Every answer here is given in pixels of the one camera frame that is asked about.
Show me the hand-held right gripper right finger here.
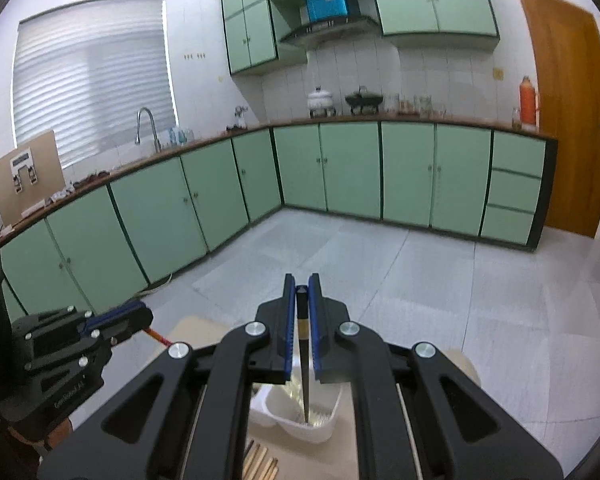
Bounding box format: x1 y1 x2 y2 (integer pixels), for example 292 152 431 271
307 273 563 480

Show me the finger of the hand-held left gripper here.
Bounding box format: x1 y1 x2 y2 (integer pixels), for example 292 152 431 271
86 300 154 346

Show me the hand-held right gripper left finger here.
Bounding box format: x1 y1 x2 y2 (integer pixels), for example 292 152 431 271
37 273 301 480

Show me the red chopstick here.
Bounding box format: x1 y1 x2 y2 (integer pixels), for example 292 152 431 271
144 327 174 349

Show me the white two-compartment utensil holder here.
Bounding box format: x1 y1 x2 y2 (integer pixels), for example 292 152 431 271
250 384 343 445

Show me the person's left hand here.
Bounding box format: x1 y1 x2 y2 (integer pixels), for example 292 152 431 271
9 414 75 450

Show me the cream rounded object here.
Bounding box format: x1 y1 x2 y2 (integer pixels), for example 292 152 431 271
447 349 482 389

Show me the brown cardboard board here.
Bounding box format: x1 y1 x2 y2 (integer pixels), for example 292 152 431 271
0 130 67 226

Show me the green base cabinet with drawers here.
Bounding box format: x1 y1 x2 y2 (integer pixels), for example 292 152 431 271
271 115 559 253

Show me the steel gooseneck faucet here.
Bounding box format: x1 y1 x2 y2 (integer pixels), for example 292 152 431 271
135 106 162 154

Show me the gas stove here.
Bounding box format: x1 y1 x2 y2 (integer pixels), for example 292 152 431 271
309 105 384 117

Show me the white window blind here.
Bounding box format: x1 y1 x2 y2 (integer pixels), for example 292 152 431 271
12 0 179 171

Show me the white lidded pot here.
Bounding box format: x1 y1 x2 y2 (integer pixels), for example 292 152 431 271
307 85 337 111

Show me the black wok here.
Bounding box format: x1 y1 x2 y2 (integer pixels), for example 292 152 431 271
345 86 384 107

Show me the orange thermos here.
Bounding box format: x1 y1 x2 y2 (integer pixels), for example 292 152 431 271
519 76 539 126

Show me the range hood with blue cover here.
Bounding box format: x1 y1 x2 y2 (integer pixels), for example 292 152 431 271
279 0 381 50

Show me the green wall cabinet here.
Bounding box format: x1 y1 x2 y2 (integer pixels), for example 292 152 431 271
366 0 501 52
221 0 308 77

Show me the wooden door with handle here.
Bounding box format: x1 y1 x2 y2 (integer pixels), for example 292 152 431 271
516 0 600 239

